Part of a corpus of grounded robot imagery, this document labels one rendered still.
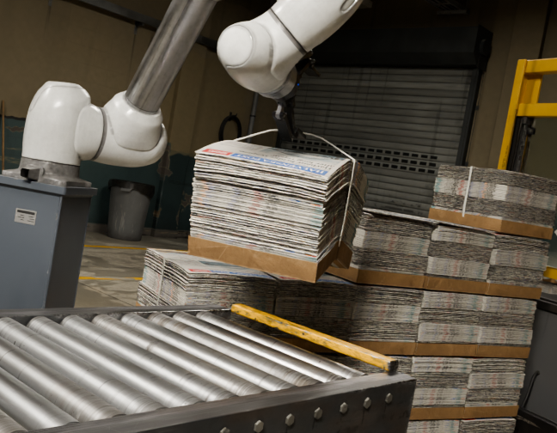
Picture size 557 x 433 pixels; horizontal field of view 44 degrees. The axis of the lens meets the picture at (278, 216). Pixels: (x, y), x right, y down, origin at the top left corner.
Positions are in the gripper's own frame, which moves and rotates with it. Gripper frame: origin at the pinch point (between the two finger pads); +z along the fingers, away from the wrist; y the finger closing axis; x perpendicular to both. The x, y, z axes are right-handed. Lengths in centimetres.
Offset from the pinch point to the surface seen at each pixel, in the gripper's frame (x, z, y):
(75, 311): -24, -33, 53
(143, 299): -54, 46, 60
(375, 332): 13, 78, 55
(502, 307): 50, 122, 39
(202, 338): 0, -26, 52
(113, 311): -20, -26, 52
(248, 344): 7, -22, 52
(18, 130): -533, 520, -12
